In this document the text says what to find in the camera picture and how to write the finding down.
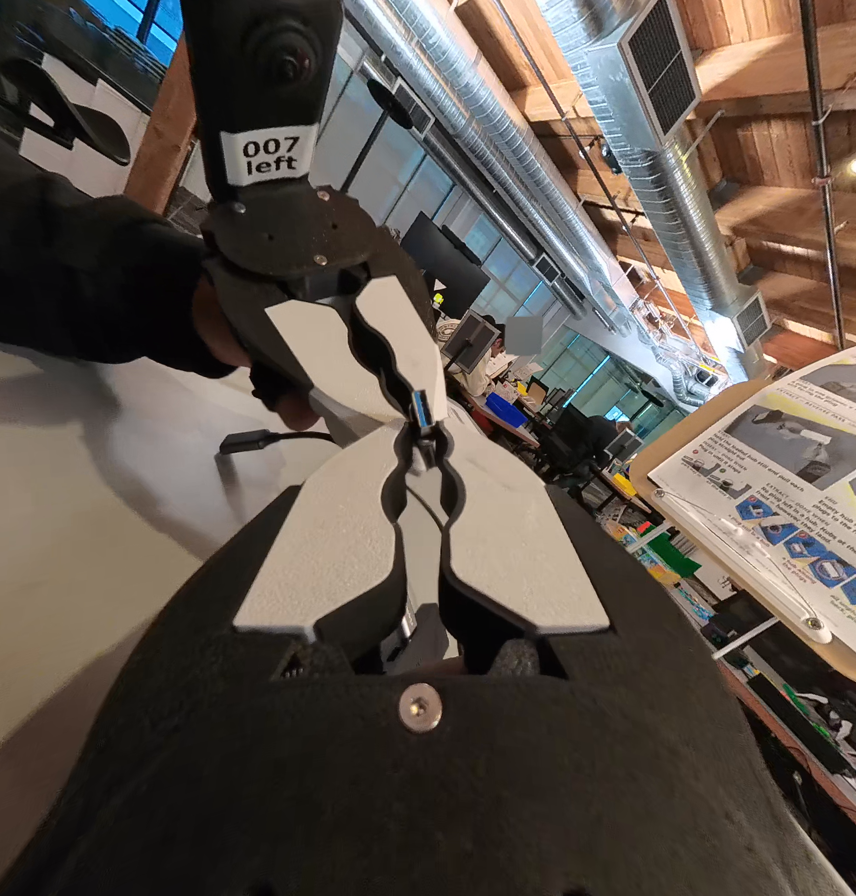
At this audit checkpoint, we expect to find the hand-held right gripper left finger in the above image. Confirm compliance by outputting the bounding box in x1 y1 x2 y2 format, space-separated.
232 423 409 659

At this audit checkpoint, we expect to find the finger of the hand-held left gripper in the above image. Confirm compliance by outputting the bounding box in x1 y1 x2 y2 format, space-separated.
264 297 415 449
351 274 448 424

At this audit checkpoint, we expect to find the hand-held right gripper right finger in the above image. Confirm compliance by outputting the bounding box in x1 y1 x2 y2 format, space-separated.
436 419 612 659

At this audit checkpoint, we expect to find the thin black cable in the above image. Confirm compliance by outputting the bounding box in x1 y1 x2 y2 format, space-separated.
218 387 437 457

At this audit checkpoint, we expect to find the person's left forearm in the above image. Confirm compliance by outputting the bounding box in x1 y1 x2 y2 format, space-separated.
0 136 236 382

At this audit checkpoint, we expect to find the person's left hand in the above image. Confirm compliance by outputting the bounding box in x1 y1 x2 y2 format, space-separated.
192 280 325 433

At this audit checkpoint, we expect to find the black monitor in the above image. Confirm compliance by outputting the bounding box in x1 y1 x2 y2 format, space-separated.
400 210 492 319

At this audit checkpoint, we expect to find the wooden column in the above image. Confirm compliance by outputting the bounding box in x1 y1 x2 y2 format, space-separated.
123 35 198 218

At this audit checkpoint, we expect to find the blue bin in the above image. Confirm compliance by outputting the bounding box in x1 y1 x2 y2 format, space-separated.
485 392 530 428

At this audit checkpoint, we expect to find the black stand pole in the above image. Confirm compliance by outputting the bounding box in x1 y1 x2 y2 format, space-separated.
340 76 416 200

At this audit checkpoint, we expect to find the green box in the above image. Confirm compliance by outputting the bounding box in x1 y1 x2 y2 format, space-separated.
638 532 702 578

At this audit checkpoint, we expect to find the clear acrylic clip bar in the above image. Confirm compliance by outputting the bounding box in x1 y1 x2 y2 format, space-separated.
652 489 835 645

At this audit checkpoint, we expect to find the white cabinet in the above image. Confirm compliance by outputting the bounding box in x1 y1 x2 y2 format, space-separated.
18 52 152 200

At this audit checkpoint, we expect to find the instruction sheet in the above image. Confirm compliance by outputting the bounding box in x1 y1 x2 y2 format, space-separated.
648 339 856 617

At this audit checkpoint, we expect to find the silver ventilation duct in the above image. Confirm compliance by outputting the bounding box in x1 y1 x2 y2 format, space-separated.
344 0 625 330
540 0 775 396

